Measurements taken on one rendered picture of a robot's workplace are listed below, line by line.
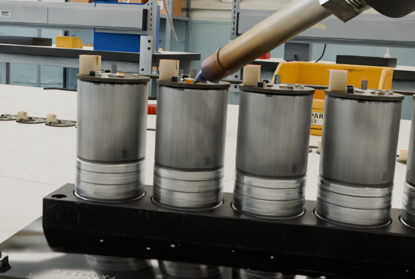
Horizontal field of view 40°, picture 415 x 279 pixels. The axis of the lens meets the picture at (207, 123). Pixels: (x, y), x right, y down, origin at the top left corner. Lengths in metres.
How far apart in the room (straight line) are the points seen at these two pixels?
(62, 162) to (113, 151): 0.16
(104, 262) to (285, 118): 0.07
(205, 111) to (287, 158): 0.03
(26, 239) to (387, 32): 2.35
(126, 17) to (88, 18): 0.21
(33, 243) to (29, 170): 0.14
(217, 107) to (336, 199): 0.05
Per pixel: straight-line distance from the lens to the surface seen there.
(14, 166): 0.34
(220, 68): 0.16
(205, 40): 4.84
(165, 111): 0.18
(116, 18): 2.79
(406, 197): 0.19
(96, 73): 0.19
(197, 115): 0.18
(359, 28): 2.49
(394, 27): 2.49
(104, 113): 0.19
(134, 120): 0.19
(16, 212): 0.25
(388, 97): 0.18
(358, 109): 0.18
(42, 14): 3.00
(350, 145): 0.18
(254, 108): 0.18
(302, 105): 0.18
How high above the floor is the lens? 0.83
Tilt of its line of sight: 8 degrees down
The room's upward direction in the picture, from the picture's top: 3 degrees clockwise
